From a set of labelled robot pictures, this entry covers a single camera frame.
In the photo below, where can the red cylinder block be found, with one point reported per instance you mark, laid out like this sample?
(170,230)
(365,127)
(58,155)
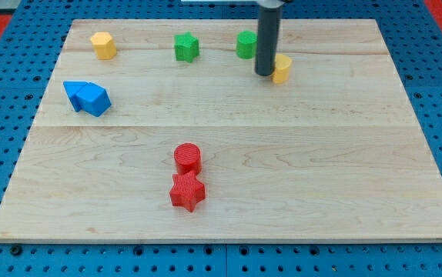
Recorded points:
(187,158)

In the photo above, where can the red star block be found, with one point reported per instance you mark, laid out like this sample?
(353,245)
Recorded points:
(187,191)

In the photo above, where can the light wooden board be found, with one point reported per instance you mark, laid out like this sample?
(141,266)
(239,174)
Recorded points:
(333,155)

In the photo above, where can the yellow cylinder block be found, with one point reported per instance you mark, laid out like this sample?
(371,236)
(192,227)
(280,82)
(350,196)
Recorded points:
(281,73)

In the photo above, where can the green star block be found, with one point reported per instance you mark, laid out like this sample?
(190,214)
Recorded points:
(186,47)

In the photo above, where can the green cylinder block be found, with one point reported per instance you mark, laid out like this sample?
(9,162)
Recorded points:
(246,44)

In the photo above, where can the blue cube block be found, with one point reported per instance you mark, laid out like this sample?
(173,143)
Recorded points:
(93,99)

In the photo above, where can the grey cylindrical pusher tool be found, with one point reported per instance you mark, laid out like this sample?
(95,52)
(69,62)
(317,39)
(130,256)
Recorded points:
(268,26)

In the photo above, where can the yellow hexagon block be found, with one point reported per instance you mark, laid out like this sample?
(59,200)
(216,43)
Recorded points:
(103,45)

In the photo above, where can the blue triangle block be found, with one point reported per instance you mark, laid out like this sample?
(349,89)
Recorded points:
(73,90)

